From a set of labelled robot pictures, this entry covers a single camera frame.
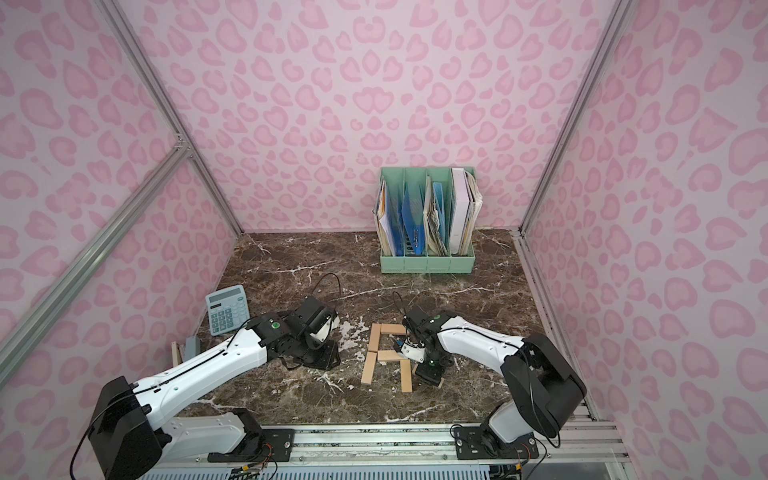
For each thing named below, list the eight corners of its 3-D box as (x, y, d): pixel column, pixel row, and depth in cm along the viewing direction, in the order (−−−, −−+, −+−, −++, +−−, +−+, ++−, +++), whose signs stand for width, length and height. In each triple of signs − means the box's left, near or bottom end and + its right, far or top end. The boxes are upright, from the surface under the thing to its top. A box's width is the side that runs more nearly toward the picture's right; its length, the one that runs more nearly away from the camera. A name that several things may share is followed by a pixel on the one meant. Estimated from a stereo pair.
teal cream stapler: (179, 363, 88) (172, 359, 86) (177, 346, 92) (171, 342, 89) (202, 353, 90) (196, 348, 88) (199, 337, 94) (194, 332, 91)
